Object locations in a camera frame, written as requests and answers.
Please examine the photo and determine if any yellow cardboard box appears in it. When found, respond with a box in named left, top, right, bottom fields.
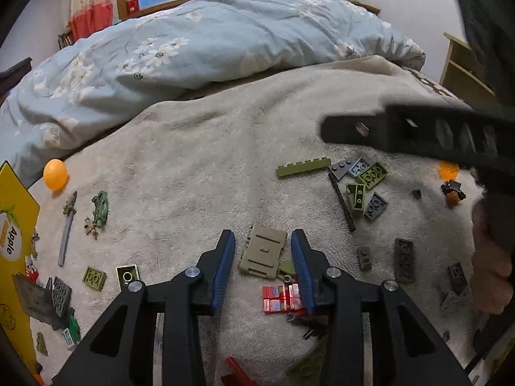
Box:
left=0, top=160, right=42, bottom=374

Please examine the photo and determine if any beige fleece blanket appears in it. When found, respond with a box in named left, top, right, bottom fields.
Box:
left=24, top=54, right=489, bottom=386

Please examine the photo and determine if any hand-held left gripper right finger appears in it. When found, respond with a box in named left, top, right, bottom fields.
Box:
left=290, top=228, right=474, bottom=386

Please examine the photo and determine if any light wooden shelf unit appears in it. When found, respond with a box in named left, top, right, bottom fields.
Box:
left=438, top=32, right=500, bottom=97

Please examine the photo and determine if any green toy figure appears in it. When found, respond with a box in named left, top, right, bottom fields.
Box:
left=91, top=191, right=110, bottom=226

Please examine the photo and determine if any orange ping-pong ball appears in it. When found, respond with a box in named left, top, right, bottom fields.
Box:
left=43, top=159, right=69, bottom=190

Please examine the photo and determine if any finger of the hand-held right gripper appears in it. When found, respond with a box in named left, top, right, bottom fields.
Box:
left=320, top=104, right=498, bottom=166

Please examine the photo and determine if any brown polka-dot bed sheet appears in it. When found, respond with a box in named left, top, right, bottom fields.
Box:
left=398, top=64, right=475, bottom=107

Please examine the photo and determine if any black toy rod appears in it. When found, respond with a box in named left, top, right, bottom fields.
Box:
left=328, top=172, right=357, bottom=233

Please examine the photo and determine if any grey toy sword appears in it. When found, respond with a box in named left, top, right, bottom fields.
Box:
left=57, top=190, right=78, bottom=267

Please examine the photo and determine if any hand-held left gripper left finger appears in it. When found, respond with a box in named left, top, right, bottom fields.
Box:
left=51, top=229, right=237, bottom=386

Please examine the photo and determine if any tan toy panel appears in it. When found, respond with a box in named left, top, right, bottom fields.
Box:
left=238, top=224, right=289, bottom=279

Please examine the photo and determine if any person's right hand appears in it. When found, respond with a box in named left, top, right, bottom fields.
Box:
left=471, top=199, right=515, bottom=316

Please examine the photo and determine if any blue floral duvet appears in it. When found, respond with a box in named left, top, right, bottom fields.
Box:
left=0, top=0, right=426, bottom=188

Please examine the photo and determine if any floral curtain with red hem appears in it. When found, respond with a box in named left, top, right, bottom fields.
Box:
left=68, top=0, right=117, bottom=41

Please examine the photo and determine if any orange translucent toy piece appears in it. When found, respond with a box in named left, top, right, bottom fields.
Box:
left=436, top=160, right=461, bottom=179

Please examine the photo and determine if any dark wooden headboard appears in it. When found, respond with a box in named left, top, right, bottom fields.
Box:
left=0, top=57, right=33, bottom=107

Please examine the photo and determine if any black figure with orange head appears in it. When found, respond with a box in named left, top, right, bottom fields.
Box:
left=440, top=181, right=467, bottom=210

